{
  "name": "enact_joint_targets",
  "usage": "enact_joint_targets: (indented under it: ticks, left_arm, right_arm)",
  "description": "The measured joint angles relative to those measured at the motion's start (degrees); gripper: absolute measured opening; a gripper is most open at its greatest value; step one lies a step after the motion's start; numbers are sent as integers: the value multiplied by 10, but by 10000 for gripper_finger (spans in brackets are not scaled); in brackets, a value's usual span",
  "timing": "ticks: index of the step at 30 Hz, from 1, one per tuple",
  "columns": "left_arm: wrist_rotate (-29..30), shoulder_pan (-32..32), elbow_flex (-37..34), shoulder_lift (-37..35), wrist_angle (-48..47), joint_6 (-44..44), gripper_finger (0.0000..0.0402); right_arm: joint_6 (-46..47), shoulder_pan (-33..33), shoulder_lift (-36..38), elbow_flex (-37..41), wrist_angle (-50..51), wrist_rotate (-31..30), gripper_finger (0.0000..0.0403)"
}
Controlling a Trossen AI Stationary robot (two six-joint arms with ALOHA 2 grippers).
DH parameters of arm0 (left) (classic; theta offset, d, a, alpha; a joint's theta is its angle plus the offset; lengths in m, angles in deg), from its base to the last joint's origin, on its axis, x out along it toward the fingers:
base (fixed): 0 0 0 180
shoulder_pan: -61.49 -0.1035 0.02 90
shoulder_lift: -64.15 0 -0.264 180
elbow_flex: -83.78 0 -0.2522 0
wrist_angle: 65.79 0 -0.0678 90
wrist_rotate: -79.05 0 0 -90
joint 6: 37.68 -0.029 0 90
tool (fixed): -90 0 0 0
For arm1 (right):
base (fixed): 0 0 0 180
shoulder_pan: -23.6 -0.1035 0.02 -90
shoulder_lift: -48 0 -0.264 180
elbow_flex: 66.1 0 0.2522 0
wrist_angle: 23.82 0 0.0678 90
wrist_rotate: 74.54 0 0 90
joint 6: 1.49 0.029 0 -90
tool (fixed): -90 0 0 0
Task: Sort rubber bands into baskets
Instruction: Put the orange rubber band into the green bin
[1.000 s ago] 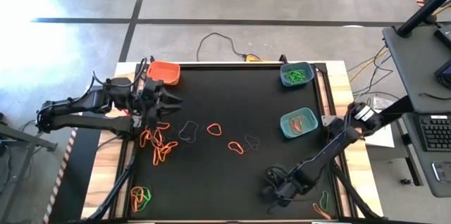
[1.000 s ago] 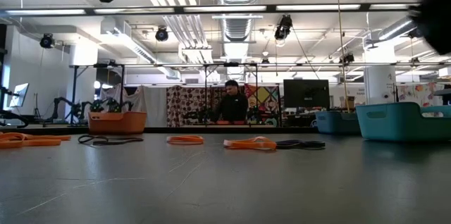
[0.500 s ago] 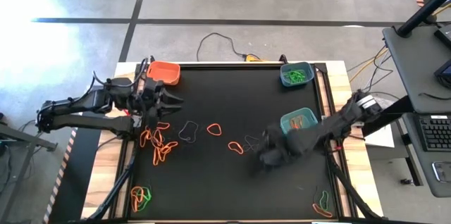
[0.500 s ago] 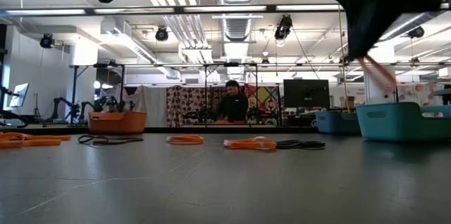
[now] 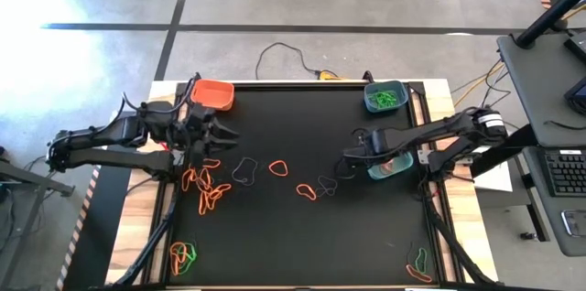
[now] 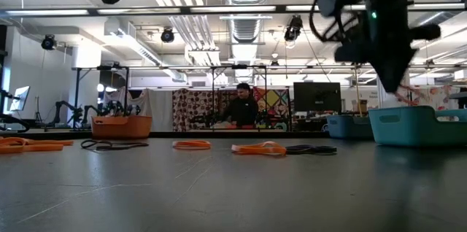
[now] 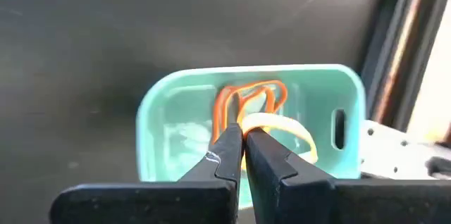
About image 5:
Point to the orange rubber band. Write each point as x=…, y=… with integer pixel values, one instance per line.
x=201, y=180
x=277, y=161
x=201, y=206
x=174, y=259
x=184, y=181
x=313, y=196
x=210, y=160
x=417, y=274
x=211, y=199
x=389, y=165
x=224, y=186

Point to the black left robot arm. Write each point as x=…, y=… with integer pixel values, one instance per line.
x=100, y=133

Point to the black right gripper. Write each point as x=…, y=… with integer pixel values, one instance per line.
x=361, y=142

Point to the small black floor object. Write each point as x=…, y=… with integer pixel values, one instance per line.
x=527, y=236

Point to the grey side table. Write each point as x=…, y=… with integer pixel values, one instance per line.
x=41, y=180

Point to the grey desk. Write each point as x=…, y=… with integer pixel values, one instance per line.
x=535, y=89

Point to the orange plastic basket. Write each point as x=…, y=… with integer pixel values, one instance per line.
x=210, y=95

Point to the teal plastic basket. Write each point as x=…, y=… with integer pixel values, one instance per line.
x=403, y=165

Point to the white paper sheet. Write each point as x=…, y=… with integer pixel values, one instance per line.
x=496, y=181

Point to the grey smartphone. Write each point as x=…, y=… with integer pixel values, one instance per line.
x=576, y=223

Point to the silver metal bracket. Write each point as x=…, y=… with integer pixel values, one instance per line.
x=423, y=157

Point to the black tablet screen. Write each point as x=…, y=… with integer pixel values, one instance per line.
x=579, y=96

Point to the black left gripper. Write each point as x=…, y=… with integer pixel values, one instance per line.
x=197, y=128

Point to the black desk base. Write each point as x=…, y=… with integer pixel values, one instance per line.
x=503, y=156

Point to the black table mat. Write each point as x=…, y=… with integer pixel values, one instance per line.
x=274, y=236

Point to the black monitor pole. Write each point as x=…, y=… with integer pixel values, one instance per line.
x=549, y=14

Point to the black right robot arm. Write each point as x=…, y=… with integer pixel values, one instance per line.
x=435, y=128

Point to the yellow power plug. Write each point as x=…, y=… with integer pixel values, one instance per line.
x=327, y=75

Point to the black keyboard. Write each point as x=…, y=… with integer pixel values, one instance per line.
x=567, y=174

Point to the blue-grey plastic basket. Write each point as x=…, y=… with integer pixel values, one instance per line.
x=387, y=82

